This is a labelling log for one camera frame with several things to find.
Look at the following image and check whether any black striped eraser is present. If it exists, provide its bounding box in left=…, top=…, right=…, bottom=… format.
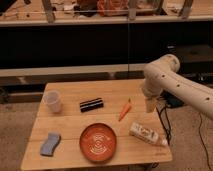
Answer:
left=80, top=98, right=104, bottom=112

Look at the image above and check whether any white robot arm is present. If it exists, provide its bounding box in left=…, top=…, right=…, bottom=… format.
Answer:
left=142, top=54, right=213, bottom=120

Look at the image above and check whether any orange toy carrot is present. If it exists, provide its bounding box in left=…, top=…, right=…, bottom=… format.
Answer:
left=118, top=99, right=131, bottom=122

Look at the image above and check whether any white tube with label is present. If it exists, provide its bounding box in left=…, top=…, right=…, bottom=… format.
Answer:
left=129, top=122, right=168, bottom=146

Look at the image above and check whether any black box on shelf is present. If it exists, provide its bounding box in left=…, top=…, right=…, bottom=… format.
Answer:
left=168, top=45, right=213, bottom=73

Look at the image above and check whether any orange patterned plate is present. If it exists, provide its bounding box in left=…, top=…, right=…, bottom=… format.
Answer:
left=79, top=123, right=117, bottom=163

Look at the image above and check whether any translucent plastic cup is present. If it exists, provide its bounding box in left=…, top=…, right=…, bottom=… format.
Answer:
left=43, top=90, right=62, bottom=113

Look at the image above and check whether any blue wavy sponge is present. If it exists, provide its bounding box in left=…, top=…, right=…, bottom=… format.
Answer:
left=40, top=133, right=61, bottom=157

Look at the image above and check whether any black cable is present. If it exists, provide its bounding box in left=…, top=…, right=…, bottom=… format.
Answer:
left=197, top=113, right=213, bottom=171

